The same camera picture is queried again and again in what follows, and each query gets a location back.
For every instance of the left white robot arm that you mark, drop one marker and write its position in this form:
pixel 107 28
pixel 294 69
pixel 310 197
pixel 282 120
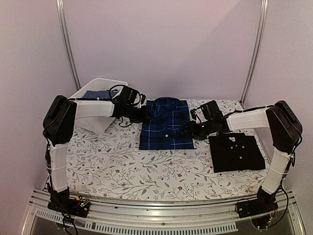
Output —
pixel 60 119

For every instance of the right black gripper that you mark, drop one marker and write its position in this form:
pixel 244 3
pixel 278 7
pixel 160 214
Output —
pixel 191 130

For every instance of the white plastic bin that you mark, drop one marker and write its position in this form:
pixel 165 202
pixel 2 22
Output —
pixel 95 115

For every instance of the floral patterned table mat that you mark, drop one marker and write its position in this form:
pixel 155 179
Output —
pixel 110 164

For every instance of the front aluminium rail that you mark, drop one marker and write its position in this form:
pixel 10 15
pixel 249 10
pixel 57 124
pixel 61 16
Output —
pixel 121 217

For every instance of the blue checked shirt in bin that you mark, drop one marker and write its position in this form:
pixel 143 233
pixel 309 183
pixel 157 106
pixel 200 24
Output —
pixel 101 95

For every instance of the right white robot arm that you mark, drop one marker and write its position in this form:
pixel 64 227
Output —
pixel 284 129

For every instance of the left aluminium frame post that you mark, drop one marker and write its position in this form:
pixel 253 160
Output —
pixel 66 41

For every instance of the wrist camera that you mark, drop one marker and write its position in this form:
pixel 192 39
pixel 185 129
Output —
pixel 142 99
pixel 194 115

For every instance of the right aluminium frame post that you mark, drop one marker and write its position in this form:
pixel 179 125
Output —
pixel 256 49

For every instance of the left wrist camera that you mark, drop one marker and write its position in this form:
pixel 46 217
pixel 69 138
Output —
pixel 142 99

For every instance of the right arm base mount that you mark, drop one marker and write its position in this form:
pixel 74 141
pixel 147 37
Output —
pixel 256 208

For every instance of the blue plaid long sleeve shirt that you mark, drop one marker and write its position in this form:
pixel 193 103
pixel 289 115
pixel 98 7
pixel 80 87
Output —
pixel 162 131

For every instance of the aluminium frame post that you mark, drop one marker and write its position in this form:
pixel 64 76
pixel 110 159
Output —
pixel 66 41
pixel 256 49

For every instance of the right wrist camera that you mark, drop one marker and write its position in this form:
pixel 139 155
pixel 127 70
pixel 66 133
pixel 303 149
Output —
pixel 194 115

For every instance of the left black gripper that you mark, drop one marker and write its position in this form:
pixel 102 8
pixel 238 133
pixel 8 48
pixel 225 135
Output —
pixel 144 117

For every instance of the folded black shirt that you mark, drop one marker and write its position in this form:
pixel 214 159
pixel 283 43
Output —
pixel 235 152

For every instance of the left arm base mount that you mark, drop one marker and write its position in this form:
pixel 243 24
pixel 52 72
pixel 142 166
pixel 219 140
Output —
pixel 73 206

